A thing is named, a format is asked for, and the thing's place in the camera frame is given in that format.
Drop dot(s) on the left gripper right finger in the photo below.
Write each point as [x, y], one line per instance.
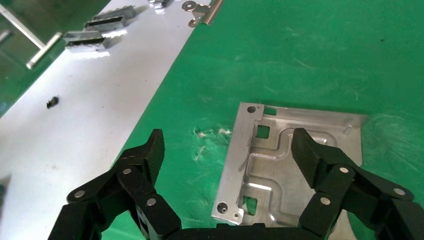
[334, 172]

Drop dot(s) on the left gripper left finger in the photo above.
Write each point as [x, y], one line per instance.
[139, 172]

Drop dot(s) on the small black clip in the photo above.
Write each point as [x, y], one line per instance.
[53, 102]

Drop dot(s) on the grey ribbed metal connector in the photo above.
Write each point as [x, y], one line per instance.
[81, 35]
[87, 44]
[114, 13]
[159, 4]
[106, 24]

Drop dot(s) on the grey metal frame bar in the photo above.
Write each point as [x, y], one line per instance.
[36, 46]

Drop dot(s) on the green cloth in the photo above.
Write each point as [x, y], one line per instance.
[265, 59]

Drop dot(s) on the silver binder clip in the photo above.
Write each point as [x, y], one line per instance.
[203, 11]

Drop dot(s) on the stamped metal bracket part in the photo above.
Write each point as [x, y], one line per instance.
[265, 188]

